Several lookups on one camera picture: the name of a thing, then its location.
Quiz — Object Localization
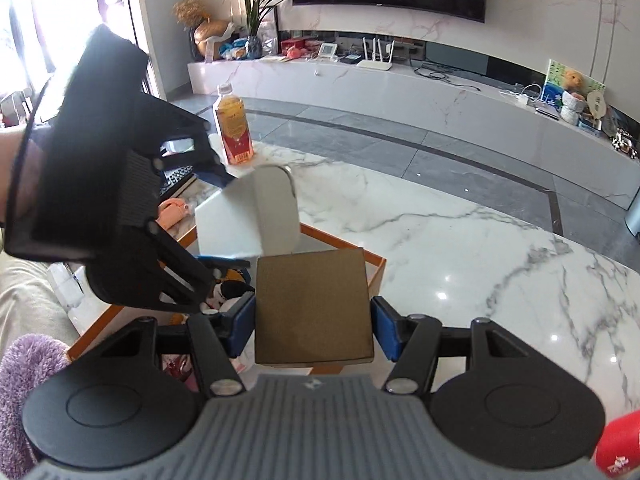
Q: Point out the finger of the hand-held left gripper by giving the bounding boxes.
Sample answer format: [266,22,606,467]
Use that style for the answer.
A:
[149,221,252,312]
[159,135,237,189]

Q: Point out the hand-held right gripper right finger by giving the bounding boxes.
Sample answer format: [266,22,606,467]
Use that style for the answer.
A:
[370,295,527,395]

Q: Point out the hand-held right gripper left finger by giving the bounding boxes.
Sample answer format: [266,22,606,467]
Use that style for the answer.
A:
[102,292,257,399]

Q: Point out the duck plush toy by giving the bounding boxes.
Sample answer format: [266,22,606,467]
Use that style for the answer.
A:
[219,266,252,287]

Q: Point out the penguin plush toy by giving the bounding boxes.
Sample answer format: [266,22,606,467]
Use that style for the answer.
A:
[206,280,256,312]

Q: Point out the orange cardboard box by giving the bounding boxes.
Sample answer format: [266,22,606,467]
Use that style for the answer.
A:
[67,222,388,377]

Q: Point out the brown cardboard box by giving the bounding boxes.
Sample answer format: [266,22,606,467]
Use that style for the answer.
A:
[254,247,376,367]

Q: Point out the person's left forearm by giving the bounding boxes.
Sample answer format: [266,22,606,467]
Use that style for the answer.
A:
[0,129,47,227]

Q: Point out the black remote control with buttons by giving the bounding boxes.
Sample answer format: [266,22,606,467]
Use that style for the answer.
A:
[158,164,196,196]

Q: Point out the yellow-label drink bottle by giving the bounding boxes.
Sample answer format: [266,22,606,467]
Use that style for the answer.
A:
[213,83,255,166]

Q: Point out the snack bags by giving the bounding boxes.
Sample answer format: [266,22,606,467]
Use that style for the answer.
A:
[219,37,249,61]

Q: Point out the gold vase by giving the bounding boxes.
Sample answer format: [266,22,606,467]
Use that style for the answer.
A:
[192,18,232,59]

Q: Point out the golden dried flowers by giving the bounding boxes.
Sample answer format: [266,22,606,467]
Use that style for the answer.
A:
[172,0,209,29]

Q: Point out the green orchid plant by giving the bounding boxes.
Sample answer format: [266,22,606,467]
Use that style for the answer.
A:
[243,0,291,39]

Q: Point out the white router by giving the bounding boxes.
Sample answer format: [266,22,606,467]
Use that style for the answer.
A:
[355,35,396,72]

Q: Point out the white marble TV cabinet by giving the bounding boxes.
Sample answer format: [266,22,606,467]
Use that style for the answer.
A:
[186,54,640,212]

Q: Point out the purple fluffy blanket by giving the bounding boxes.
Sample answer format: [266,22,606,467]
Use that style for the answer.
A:
[0,334,69,467]

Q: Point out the red mug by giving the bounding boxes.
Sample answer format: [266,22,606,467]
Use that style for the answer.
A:
[594,409,640,480]

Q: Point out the white knitted pot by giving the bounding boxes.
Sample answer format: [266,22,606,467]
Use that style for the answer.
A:
[559,90,587,125]

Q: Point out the painted canvas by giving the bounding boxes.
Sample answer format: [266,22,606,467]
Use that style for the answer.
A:
[543,58,606,111]

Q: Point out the cow figurine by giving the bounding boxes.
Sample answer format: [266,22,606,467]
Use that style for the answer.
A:
[609,132,639,159]

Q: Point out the round paper hand fan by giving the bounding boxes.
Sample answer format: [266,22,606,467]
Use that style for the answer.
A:
[584,88,609,121]

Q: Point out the black cables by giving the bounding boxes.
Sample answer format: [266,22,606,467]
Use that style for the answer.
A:
[412,64,482,92]

